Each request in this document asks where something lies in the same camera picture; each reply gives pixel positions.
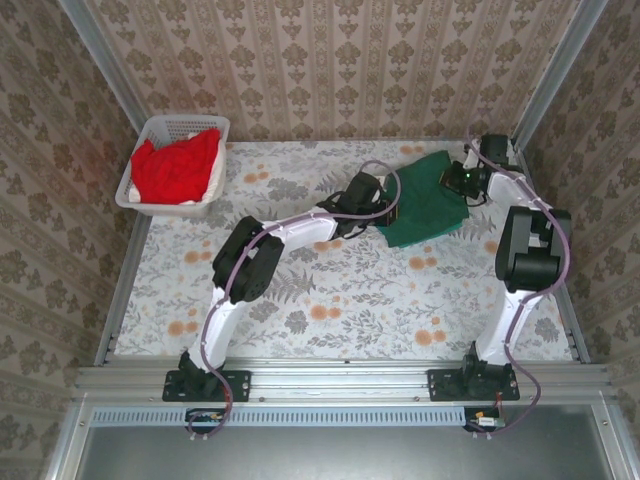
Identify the wide aluminium extrusion beam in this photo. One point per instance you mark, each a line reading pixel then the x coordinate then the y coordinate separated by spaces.
pixel 350 380

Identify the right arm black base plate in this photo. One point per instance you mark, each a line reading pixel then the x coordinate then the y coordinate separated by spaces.
pixel 445 385

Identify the white plastic laundry basket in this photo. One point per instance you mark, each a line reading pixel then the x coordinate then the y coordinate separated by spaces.
pixel 175 125

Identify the aluminium frame post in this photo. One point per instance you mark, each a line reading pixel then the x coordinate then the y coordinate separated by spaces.
pixel 560 70
pixel 100 55

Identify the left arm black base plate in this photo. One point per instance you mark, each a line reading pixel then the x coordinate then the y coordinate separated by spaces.
pixel 235 385

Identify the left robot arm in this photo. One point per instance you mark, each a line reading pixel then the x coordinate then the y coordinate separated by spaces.
pixel 245 260

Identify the black controller module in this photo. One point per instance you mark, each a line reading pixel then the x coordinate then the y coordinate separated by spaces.
pixel 205 420
pixel 485 421

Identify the floral print tablecloth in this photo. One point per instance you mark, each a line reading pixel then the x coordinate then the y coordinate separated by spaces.
pixel 375 300

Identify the red t-shirt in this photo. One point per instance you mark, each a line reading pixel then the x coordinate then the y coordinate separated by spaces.
pixel 170 170

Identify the dark green t-shirt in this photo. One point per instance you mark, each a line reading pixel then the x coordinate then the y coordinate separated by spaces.
pixel 425 200

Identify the grey sheet metal panel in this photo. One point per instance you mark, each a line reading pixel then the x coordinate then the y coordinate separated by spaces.
pixel 350 455

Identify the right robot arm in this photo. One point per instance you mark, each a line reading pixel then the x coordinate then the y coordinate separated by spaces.
pixel 530 250

